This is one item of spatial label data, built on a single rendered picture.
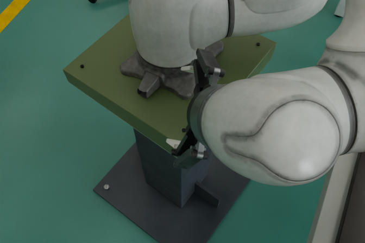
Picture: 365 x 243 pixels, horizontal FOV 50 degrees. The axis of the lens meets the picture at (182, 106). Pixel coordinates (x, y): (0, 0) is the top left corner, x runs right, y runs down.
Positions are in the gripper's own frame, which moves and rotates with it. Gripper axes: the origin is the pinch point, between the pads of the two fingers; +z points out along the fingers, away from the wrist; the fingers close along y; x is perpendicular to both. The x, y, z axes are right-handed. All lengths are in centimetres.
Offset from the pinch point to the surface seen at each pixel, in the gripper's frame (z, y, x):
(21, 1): 159, 36, 57
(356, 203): -5.4, -12.0, -37.0
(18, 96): 123, -12, 44
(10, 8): 157, 30, 61
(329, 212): -3.1, -15.1, -33.1
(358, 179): -3.0, -7.6, -38.2
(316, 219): -2.2, -17.1, -31.4
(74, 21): 143, 30, 28
